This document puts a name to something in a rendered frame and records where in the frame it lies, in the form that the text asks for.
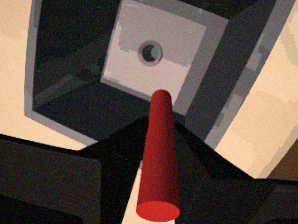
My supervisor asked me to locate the red peg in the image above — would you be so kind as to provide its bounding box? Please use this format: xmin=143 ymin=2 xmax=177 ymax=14
xmin=136 ymin=89 xmax=181 ymax=222

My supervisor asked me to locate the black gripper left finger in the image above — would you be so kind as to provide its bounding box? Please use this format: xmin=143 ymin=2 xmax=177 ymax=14
xmin=0 ymin=116 xmax=149 ymax=224

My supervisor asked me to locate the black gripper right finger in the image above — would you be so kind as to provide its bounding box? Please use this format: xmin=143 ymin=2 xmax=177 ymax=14
xmin=174 ymin=121 xmax=298 ymax=224

